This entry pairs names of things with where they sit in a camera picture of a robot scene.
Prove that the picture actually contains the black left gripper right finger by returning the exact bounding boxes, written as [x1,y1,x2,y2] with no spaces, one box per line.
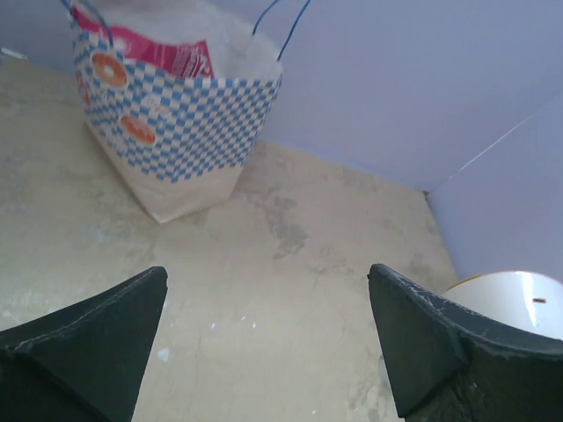
[368,264,562,421]

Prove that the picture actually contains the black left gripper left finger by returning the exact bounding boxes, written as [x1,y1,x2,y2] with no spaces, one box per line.
[1,266,168,421]

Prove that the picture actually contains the blue checkered paper bag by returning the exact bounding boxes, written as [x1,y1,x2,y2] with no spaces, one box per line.
[65,1,284,223]

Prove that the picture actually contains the red Real chips bag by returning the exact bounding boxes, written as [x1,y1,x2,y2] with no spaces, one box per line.
[72,4,216,81]

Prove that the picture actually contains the white cylindrical paper lamp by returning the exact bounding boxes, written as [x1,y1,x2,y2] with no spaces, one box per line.
[443,271,562,339]

